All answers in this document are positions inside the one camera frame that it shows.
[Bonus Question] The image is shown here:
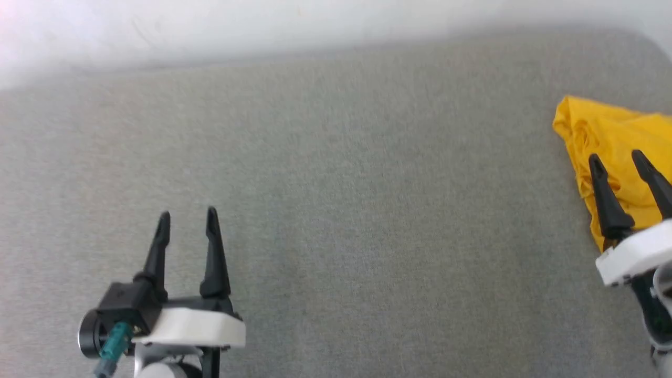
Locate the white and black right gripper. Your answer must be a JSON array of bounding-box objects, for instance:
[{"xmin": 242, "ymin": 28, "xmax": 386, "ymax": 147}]
[{"xmin": 588, "ymin": 150, "xmax": 672, "ymax": 353}]

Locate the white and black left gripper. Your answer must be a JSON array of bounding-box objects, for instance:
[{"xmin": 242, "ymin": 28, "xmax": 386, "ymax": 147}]
[{"xmin": 131, "ymin": 206, "xmax": 246, "ymax": 378}]

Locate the yellow garment with dark stripes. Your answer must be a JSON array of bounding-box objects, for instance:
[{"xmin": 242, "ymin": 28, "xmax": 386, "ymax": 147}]
[{"xmin": 552, "ymin": 96, "xmax": 672, "ymax": 253}]

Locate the grey fabric sofa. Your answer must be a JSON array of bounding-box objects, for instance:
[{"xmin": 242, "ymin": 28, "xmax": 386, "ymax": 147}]
[{"xmin": 0, "ymin": 29, "xmax": 672, "ymax": 378}]

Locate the teal cable connector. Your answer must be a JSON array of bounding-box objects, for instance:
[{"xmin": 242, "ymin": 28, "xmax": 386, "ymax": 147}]
[{"xmin": 94, "ymin": 321, "xmax": 133, "ymax": 378}]

